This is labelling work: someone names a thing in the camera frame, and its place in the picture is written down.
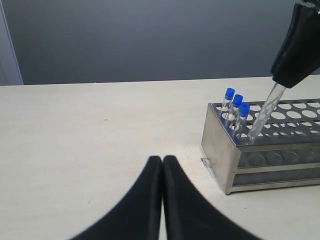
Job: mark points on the stainless steel test tube rack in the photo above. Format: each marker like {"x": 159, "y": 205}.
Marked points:
{"x": 286, "y": 153}

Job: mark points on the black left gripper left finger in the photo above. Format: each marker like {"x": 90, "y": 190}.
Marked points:
{"x": 137, "y": 215}

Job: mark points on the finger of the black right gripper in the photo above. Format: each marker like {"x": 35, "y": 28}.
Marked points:
{"x": 299, "y": 55}

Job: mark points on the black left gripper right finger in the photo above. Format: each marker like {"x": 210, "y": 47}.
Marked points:
{"x": 188, "y": 215}

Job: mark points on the blue-capped tube back tall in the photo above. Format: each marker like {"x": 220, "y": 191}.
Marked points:
{"x": 226, "y": 104}

